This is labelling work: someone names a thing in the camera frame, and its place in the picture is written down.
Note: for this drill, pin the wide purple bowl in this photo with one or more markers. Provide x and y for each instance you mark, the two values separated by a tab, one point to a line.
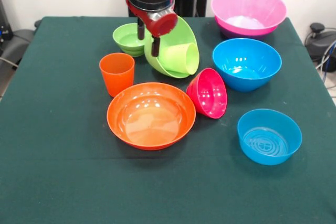
231	35

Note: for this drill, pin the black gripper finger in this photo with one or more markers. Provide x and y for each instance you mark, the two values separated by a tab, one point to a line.
141	31
155	48

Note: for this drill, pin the small blue bowl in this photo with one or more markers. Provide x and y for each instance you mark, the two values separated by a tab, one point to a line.
270	142

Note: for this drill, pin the light green cup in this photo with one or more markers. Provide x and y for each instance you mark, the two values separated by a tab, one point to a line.
178	58

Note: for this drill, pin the orange cup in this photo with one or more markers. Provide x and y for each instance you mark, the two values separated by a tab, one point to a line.
116	77

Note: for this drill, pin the large pink bowl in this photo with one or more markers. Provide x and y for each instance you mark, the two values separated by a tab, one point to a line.
249	9

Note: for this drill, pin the black computer tower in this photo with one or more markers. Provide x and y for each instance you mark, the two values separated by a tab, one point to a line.
5	24

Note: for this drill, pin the small green bowl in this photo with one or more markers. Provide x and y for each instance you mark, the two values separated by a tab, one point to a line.
126	40

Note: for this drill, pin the medium green bowl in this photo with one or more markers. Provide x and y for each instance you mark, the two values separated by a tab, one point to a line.
181	32

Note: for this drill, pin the small crimson bowl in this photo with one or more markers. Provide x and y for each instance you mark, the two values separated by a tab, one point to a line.
210	95

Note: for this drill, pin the wide orange bowl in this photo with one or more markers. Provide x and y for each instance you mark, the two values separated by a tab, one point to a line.
152	124

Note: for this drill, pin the large blue bowl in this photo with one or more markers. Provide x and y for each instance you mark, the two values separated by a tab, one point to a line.
246	64

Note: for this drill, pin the dark green tablecloth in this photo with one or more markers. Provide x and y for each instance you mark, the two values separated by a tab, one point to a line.
168	195

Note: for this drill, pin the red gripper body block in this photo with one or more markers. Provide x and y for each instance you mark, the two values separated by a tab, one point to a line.
162	26

